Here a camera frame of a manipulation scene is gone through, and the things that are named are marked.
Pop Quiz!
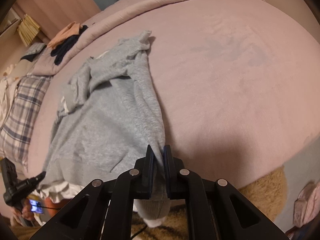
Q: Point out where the grey New York sweatshirt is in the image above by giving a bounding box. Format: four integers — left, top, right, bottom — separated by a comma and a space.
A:
38, 31, 170, 228

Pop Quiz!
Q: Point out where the white crumpled clothes pile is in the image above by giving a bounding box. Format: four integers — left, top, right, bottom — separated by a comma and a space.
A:
1, 64, 21, 128

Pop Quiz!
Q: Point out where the person's left hand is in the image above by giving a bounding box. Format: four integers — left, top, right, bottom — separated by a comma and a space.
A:
11, 199, 35, 222

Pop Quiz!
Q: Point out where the white garment at bed edge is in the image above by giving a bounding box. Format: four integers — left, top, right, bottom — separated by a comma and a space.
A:
32, 181, 84, 224

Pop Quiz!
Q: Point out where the plaid pillow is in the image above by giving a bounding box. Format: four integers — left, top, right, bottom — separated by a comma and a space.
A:
1, 76, 51, 170

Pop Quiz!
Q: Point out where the brown fluffy rug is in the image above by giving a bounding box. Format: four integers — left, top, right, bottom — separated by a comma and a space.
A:
9, 166, 287, 239

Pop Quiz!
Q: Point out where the pink bed sheet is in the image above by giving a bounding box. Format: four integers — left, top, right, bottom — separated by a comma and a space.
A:
27, 0, 319, 187

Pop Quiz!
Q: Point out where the folded navy garment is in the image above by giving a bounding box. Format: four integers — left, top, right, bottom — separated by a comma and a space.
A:
50, 25, 88, 66

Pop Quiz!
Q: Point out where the small plaid folded cloth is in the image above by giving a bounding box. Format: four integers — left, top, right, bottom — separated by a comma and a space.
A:
21, 42, 46, 62

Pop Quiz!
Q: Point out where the straw fringed lamp shade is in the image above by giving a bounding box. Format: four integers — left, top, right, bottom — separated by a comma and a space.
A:
17, 14, 41, 47

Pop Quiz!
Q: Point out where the folded peach garment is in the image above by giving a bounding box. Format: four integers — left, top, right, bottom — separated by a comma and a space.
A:
47, 22, 82, 49

